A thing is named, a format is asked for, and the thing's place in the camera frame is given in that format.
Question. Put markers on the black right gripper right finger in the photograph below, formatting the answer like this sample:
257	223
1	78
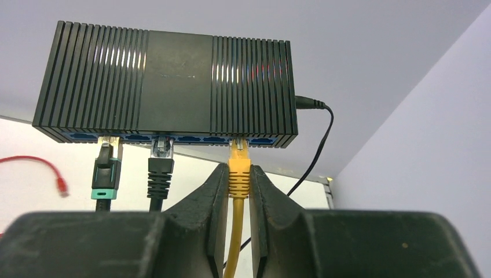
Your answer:
291	241

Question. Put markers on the black ribbed network switch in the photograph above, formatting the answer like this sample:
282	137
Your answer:
140	84

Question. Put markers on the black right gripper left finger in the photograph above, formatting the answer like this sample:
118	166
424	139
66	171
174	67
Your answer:
186	240

